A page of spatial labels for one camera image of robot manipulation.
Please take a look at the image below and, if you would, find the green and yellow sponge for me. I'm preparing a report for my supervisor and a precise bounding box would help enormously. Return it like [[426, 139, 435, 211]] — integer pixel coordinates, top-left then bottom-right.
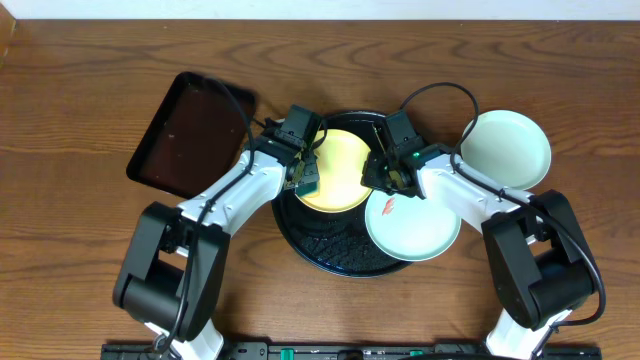
[[295, 181, 319, 197]]

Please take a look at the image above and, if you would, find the yellow plate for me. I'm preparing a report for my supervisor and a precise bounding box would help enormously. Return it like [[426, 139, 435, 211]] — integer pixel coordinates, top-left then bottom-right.
[[295, 129, 372, 213]]

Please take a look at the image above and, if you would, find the light green plate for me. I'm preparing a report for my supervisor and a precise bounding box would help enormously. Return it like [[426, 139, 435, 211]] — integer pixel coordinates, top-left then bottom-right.
[[365, 190, 461, 262], [460, 110, 552, 190]]

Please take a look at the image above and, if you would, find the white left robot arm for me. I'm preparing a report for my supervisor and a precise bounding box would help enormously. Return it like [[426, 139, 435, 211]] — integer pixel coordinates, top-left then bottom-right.
[[113, 129, 327, 359]]

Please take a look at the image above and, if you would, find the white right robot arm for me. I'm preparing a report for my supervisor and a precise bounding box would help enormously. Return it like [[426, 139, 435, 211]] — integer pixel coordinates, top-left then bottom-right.
[[362, 144, 606, 359]]

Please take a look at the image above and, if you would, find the black round tray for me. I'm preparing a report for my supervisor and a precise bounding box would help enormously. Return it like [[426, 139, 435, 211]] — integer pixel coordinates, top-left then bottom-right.
[[271, 111, 411, 278]]

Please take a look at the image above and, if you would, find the black rectangular water tray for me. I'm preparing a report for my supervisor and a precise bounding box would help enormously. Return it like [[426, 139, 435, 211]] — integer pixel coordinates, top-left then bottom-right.
[[126, 72, 256, 199]]

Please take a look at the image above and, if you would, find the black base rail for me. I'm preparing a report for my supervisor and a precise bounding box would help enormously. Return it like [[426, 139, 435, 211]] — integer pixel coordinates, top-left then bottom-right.
[[100, 342, 603, 360]]

